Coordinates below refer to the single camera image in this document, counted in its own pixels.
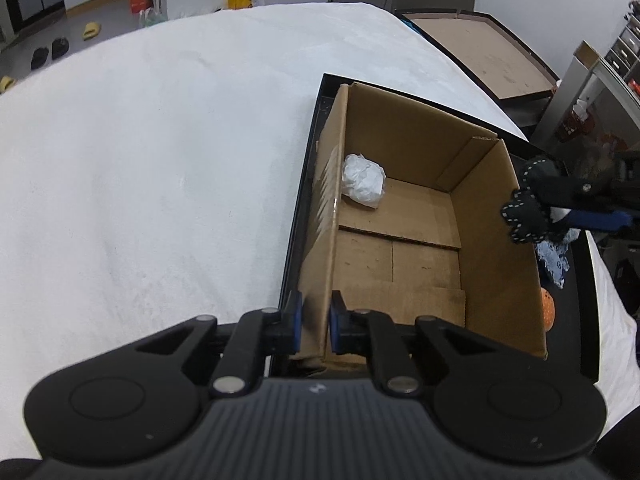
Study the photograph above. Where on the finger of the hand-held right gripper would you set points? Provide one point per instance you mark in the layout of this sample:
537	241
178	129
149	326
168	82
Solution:
582	189
600	220

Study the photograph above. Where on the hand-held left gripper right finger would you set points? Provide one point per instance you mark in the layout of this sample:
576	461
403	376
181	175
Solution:
335	332

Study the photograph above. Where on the black fuzzy clothing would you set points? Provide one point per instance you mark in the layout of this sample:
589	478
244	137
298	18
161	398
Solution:
15	471

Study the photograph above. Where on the black shallow tray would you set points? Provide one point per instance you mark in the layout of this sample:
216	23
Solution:
575	315

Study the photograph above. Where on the grey-edged black desk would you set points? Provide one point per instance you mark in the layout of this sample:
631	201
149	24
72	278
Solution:
567	100

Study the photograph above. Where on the grey drawer organizer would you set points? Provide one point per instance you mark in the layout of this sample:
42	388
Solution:
625	50

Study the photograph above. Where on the brown black-framed board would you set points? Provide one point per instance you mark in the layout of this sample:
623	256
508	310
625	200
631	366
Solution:
480	55

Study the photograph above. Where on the brown patterned tray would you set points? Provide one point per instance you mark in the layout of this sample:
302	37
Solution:
585	57

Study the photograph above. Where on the brown cardboard box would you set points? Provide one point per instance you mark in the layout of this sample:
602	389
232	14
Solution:
400	260

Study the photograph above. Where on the green plastic bag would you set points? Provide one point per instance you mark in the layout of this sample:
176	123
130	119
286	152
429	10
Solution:
150	18

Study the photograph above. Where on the burger plush toy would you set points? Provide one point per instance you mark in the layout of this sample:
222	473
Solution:
549	310

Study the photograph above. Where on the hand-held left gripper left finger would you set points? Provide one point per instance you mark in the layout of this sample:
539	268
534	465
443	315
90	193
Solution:
298	326

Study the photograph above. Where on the yellow slipper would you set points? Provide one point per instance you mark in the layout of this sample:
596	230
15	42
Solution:
6	83
91	30

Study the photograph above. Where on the blue-grey plush toy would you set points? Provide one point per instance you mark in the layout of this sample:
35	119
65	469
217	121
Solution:
552	262

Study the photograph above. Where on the white crumpled tissue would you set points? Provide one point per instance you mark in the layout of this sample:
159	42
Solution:
362	180

